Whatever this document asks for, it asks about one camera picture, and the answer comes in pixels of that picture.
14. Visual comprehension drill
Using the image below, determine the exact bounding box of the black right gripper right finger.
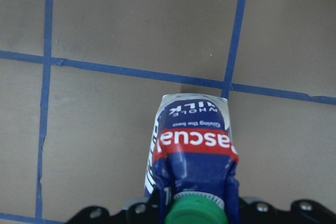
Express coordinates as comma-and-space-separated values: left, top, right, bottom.
239, 197, 335, 223

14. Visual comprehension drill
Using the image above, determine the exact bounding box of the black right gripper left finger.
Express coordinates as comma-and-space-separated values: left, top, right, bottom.
66, 196, 160, 224

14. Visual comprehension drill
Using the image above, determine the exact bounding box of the blue white milk carton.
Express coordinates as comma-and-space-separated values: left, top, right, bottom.
145, 93, 240, 223

